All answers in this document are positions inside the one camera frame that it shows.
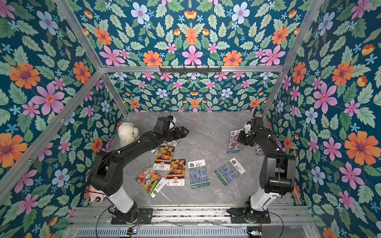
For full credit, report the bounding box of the pink flowers seed packet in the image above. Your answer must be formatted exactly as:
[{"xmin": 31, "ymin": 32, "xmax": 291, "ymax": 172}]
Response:
[
  {"xmin": 255, "ymin": 144, "xmax": 264, "ymax": 156},
  {"xmin": 227, "ymin": 129, "xmax": 243, "ymax": 153}
]

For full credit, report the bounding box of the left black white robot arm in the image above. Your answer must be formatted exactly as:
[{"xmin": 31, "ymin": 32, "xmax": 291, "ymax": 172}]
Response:
[{"xmin": 88, "ymin": 116, "xmax": 189, "ymax": 224}]

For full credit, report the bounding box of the mixed flowers seed packet top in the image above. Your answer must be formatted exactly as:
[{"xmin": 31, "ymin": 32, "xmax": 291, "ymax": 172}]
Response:
[{"xmin": 151, "ymin": 140, "xmax": 179, "ymax": 155}]

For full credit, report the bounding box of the orange marigold seed packet lower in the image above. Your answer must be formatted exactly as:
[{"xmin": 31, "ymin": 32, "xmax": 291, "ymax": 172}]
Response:
[{"xmin": 166, "ymin": 159, "xmax": 186, "ymax": 186}]

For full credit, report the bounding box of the orange marigold seed packet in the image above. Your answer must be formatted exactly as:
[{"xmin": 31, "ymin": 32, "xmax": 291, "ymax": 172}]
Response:
[
  {"xmin": 153, "ymin": 145, "xmax": 175, "ymax": 171},
  {"xmin": 166, "ymin": 159, "xmax": 186, "ymax": 186}
]

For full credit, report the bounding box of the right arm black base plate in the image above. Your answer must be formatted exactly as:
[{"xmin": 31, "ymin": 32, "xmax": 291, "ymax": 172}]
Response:
[{"xmin": 227, "ymin": 207, "xmax": 271, "ymax": 224}]

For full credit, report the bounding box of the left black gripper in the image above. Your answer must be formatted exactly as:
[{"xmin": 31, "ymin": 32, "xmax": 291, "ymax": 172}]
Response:
[{"xmin": 162, "ymin": 126, "xmax": 190, "ymax": 142}]

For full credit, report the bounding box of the orange marigold seed packet upper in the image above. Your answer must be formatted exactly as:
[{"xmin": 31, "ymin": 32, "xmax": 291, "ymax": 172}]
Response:
[{"xmin": 153, "ymin": 145, "xmax": 175, "ymax": 171}]

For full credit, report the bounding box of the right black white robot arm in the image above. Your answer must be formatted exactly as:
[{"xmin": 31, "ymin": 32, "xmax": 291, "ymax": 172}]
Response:
[{"xmin": 238, "ymin": 117, "xmax": 296, "ymax": 223}]

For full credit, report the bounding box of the black hook rail on wall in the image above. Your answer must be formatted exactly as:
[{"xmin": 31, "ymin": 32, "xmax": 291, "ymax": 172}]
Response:
[{"xmin": 159, "ymin": 66, "xmax": 222, "ymax": 73}]

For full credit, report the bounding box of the colourful roses seed packet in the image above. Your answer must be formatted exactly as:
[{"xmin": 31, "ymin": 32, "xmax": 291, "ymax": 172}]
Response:
[{"xmin": 135, "ymin": 166, "xmax": 166, "ymax": 198}]

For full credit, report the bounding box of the pink plush pig toy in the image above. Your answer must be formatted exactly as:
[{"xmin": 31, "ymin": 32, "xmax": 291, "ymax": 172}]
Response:
[{"xmin": 84, "ymin": 185, "xmax": 105, "ymax": 203}]

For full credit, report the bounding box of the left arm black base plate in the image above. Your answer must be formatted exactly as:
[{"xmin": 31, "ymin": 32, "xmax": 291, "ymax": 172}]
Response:
[{"xmin": 111, "ymin": 208, "xmax": 153, "ymax": 225}]

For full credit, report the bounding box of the white slotted cable duct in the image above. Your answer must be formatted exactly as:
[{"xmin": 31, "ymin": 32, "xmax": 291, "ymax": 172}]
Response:
[{"xmin": 74, "ymin": 227, "xmax": 248, "ymax": 238}]

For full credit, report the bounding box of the lavender seed packet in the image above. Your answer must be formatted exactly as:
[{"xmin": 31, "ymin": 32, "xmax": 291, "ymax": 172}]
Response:
[
  {"xmin": 188, "ymin": 160, "xmax": 210, "ymax": 189},
  {"xmin": 215, "ymin": 158, "xmax": 246, "ymax": 185}
]

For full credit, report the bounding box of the white plush teddy bear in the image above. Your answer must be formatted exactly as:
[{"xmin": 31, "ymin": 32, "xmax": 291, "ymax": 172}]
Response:
[{"xmin": 118, "ymin": 123, "xmax": 140, "ymax": 147}]

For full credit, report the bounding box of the aluminium front rail frame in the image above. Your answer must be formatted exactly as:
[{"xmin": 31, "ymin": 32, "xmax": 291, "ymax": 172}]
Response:
[{"xmin": 68, "ymin": 204, "xmax": 315, "ymax": 227}]

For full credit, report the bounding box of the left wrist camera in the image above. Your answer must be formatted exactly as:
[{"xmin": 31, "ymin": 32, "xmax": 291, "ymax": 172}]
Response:
[{"xmin": 164, "ymin": 115, "xmax": 176, "ymax": 131}]

